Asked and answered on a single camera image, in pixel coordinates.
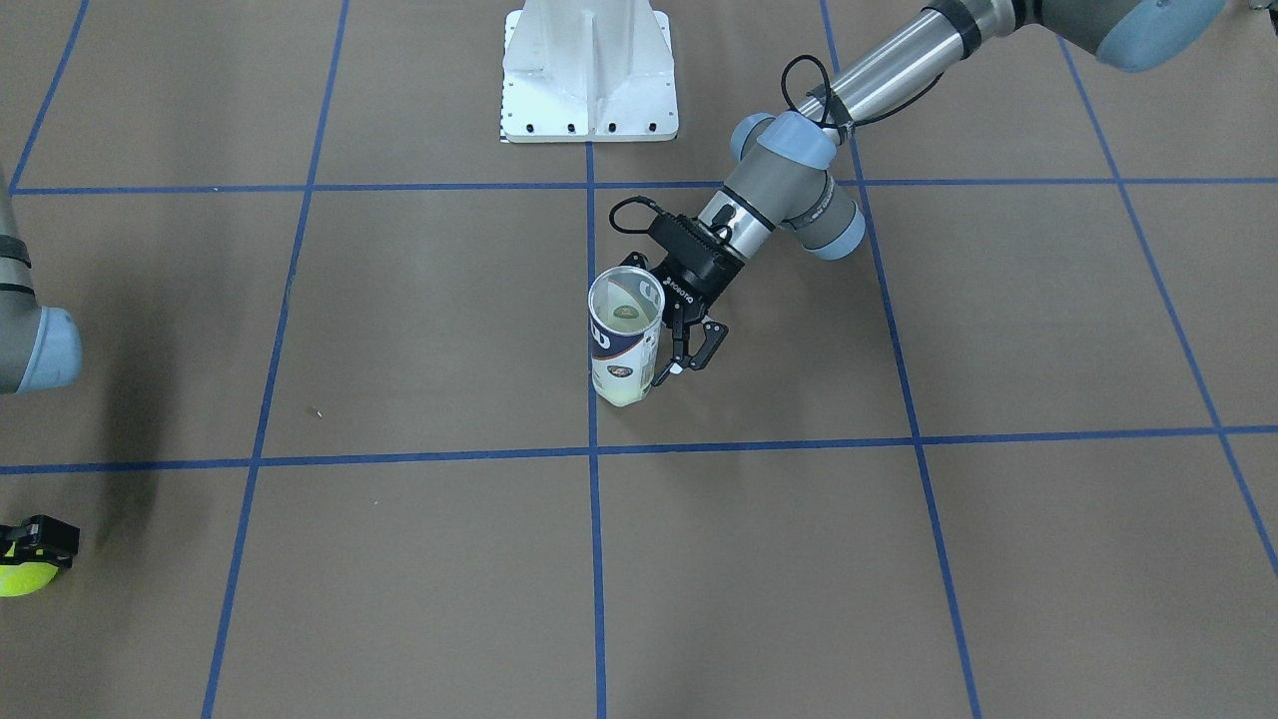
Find brown paper table cover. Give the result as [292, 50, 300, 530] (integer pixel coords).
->
[0, 0, 1278, 719]

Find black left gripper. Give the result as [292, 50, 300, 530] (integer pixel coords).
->
[645, 215, 746, 390]

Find yellow tennis ball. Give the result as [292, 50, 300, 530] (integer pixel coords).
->
[599, 289, 651, 333]
[1, 561, 58, 599]

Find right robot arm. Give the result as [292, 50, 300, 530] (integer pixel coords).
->
[1, 184, 83, 570]

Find blue tape grid lines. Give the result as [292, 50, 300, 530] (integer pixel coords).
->
[0, 0, 1278, 719]

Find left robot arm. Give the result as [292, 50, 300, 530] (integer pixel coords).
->
[647, 1, 1223, 387]

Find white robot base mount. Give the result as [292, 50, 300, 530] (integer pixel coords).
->
[498, 1, 680, 143]

